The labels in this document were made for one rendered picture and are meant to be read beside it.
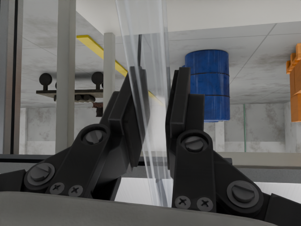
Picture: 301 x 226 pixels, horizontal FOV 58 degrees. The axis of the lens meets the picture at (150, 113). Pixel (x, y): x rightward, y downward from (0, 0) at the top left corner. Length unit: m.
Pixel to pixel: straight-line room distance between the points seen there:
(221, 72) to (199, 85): 0.29
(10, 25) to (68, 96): 0.18
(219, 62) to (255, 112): 6.92
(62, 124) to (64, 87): 0.08
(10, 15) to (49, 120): 10.76
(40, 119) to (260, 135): 8.17
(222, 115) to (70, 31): 2.69
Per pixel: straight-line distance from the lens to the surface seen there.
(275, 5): 0.81
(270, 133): 10.16
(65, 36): 0.66
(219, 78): 3.23
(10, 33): 0.56
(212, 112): 3.15
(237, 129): 9.94
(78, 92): 4.40
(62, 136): 0.63
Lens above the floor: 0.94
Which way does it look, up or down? 4 degrees down
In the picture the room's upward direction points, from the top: 180 degrees clockwise
